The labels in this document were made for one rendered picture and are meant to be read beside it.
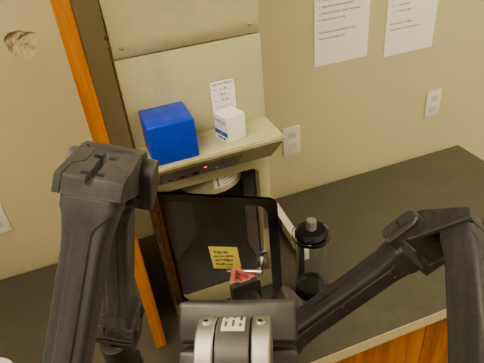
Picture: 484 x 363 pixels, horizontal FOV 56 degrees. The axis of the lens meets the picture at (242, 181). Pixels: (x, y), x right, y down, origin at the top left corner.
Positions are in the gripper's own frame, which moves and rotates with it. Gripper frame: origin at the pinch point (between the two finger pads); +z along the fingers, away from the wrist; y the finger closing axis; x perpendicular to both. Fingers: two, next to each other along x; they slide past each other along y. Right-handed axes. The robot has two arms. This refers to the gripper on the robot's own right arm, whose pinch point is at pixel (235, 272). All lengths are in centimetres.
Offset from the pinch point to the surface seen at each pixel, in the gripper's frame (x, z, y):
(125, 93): 14.5, 16.1, 44.3
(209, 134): -1.6, 14.0, 31.3
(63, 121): 33, 59, 23
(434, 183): -92, 38, -26
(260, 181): -13.9, 16.3, 12.9
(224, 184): -4.5, 18.2, 13.5
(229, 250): -0.4, 5.3, 2.8
